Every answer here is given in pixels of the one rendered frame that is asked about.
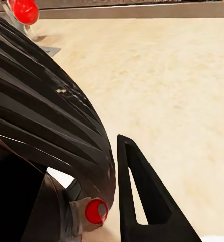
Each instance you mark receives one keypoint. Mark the countertop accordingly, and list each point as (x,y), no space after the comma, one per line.
(159,82)

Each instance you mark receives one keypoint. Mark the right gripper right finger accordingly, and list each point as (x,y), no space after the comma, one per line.
(166,221)

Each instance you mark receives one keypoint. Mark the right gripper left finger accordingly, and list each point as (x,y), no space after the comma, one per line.
(20,182)

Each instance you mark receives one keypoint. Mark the drop in sink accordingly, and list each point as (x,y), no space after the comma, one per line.
(22,14)

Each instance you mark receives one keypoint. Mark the electric kettle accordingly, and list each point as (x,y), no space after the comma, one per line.
(46,117)

